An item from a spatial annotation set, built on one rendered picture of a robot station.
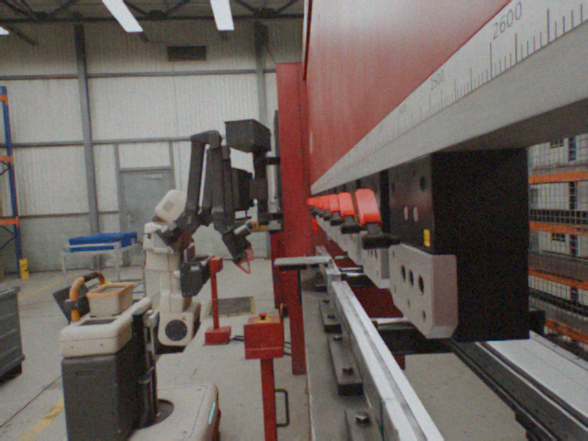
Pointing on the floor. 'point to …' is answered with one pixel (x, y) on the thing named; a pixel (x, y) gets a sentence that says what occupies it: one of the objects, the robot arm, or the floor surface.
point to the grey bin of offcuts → (10, 335)
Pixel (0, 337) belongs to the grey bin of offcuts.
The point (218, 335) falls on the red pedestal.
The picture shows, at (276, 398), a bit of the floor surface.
